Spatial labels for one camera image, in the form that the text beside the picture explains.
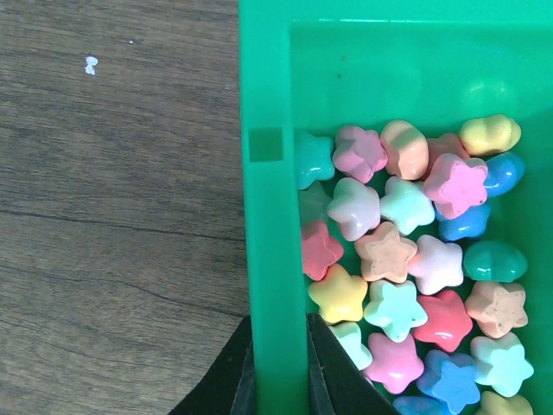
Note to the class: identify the green bin with star candies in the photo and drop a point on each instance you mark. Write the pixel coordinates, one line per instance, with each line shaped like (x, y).
(318, 65)

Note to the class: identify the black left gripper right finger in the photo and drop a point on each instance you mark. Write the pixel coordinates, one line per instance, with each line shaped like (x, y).
(335, 385)

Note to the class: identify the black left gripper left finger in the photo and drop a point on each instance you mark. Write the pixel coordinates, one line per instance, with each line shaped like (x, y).
(228, 387)

